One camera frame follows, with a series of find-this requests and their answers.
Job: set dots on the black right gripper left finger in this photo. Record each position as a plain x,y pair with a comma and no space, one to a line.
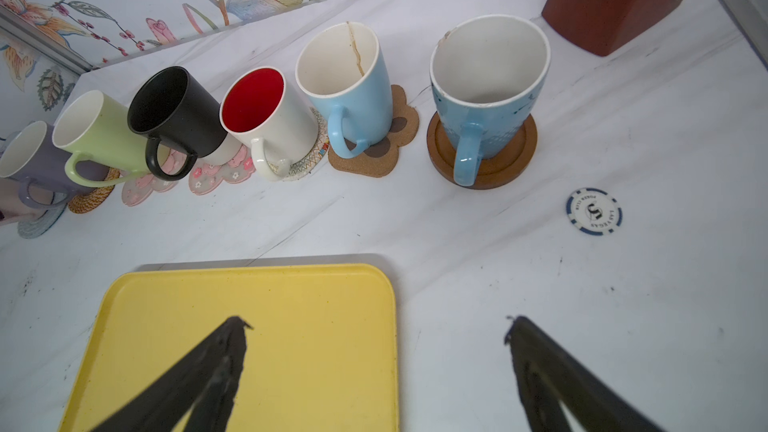
201,386

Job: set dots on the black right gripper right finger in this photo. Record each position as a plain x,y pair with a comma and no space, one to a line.
550,380

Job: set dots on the pink flower coaster front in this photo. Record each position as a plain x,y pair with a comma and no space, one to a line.
138,190

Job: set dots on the pink flower coaster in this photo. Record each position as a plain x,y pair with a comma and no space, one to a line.
138,190
204,177

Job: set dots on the round rattan woven coaster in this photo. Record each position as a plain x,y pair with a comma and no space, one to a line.
83,204

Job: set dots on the grey blue woven coaster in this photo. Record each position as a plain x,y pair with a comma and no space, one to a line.
34,228

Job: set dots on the multicolour woven round coaster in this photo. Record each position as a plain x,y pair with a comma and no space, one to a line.
321,147

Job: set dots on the black mug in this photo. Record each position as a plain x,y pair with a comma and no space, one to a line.
173,109

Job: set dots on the brown paw print coaster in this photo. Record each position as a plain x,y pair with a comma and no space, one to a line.
381,158

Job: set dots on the green mug white inside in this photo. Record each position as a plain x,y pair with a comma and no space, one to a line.
95,128

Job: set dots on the red inside white mug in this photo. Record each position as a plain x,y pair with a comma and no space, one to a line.
264,112

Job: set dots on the blue mug row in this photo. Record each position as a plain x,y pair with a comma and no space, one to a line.
486,75

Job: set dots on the blue handle mug front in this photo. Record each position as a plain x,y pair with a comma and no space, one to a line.
343,72

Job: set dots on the pink handle mug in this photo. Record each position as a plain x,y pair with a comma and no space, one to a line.
14,210

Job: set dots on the round brown wooden coaster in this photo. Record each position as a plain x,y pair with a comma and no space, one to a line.
495,172

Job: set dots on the yellow tray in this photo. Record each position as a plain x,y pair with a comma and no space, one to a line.
321,348

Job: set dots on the blue white poker chip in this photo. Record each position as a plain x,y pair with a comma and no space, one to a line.
594,211

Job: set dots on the aluminium corner post left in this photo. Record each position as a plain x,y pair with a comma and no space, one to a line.
15,27

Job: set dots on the aluminium corner post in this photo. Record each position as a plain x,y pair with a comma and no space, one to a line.
741,6
15,27

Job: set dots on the aluminium corner post right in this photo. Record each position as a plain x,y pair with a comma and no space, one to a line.
741,6

